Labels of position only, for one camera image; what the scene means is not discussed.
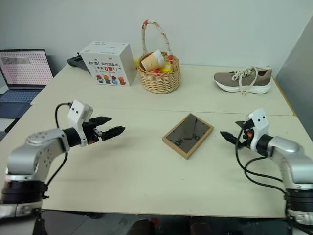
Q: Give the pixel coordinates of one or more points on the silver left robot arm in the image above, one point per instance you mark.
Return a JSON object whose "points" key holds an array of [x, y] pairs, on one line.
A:
{"points": [[36, 151]]}

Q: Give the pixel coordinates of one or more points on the black flat device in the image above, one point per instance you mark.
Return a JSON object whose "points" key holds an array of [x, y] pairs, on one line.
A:
{"points": [[74, 61]]}

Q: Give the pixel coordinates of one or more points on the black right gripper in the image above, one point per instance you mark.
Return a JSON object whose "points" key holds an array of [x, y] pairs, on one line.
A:
{"points": [[247, 140]]}

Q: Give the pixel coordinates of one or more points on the small yellow object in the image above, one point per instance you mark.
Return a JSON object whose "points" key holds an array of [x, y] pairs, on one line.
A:
{"points": [[135, 64]]}

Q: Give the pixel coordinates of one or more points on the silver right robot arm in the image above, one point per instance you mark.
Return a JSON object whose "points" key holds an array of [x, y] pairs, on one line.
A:
{"points": [[291, 156]]}

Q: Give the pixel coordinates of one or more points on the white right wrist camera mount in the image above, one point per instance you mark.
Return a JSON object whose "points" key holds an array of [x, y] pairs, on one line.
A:
{"points": [[260, 124]]}

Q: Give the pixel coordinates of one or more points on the wooden picture frame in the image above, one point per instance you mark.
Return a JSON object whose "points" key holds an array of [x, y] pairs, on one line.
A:
{"points": [[187, 137]]}

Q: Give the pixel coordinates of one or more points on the tan paper cup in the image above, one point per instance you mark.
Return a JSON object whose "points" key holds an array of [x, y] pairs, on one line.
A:
{"points": [[152, 61]]}

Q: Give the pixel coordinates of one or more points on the red orange toy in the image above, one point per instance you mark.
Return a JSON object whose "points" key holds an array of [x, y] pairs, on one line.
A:
{"points": [[155, 71]]}

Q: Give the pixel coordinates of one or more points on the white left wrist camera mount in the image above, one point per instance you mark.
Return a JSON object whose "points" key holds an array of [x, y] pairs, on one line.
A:
{"points": [[77, 115]]}

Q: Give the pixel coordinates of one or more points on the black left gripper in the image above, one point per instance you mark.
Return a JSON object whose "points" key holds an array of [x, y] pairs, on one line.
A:
{"points": [[91, 133]]}

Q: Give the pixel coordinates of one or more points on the taupe sneaker with white sole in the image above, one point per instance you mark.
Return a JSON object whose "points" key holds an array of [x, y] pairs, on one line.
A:
{"points": [[242, 79]]}

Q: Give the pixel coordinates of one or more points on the open laptop computer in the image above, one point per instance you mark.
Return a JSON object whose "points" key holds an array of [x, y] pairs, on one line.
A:
{"points": [[23, 71]]}

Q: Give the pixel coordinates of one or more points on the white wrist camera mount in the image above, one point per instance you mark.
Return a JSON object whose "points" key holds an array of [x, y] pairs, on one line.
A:
{"points": [[77, 115], [260, 124]]}

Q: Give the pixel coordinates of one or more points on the yellow toy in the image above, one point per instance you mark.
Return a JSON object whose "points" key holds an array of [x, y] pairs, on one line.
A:
{"points": [[166, 67]]}

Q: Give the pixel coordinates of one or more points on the white printed cardboard box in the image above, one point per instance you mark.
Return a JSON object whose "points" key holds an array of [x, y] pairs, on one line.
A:
{"points": [[107, 63]]}

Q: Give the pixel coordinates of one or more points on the grey partition panel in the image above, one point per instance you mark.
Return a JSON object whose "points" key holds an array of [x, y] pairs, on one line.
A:
{"points": [[296, 80]]}

